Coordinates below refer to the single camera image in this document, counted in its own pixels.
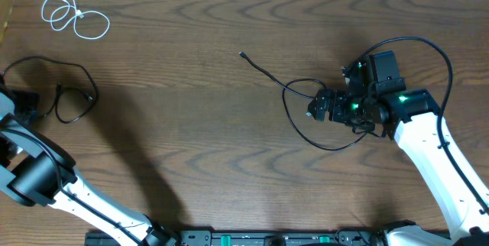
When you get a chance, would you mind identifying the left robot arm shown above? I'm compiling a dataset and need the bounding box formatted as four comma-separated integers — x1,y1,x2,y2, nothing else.
1,85,181,245

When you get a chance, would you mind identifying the white usb cable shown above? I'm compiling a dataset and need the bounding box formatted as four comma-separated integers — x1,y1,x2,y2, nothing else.
40,0,111,40

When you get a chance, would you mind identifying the black usb cable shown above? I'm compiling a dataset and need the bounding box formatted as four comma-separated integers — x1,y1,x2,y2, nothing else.
238,51,370,151

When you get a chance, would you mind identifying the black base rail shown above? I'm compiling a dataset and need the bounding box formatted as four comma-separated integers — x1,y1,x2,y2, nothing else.
84,227,387,246

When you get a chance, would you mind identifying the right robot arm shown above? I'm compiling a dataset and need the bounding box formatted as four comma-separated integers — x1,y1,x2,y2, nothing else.
307,51,488,245

